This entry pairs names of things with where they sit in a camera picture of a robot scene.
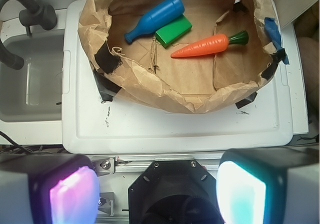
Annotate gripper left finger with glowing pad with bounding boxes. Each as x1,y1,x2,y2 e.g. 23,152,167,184
0,153,100,224

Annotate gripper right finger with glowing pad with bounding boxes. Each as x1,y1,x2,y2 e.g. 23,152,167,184
216,147,320,224

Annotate orange toy carrot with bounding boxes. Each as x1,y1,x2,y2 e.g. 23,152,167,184
170,30,249,58

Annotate grey sink basin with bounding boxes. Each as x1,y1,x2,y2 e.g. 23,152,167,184
0,29,64,123

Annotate crumpled brown paper bag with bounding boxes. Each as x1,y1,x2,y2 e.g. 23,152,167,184
78,0,286,114

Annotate blue tape piece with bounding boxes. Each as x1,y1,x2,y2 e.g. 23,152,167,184
264,17,290,65

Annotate dark grey faucet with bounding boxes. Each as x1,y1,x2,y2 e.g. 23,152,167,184
0,0,58,70

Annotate green rectangular block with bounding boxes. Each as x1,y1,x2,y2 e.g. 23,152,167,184
155,14,193,48

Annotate blue toy bottle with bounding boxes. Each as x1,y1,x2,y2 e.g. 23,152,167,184
124,0,185,44

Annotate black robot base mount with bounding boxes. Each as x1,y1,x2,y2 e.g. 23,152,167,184
128,160,224,224

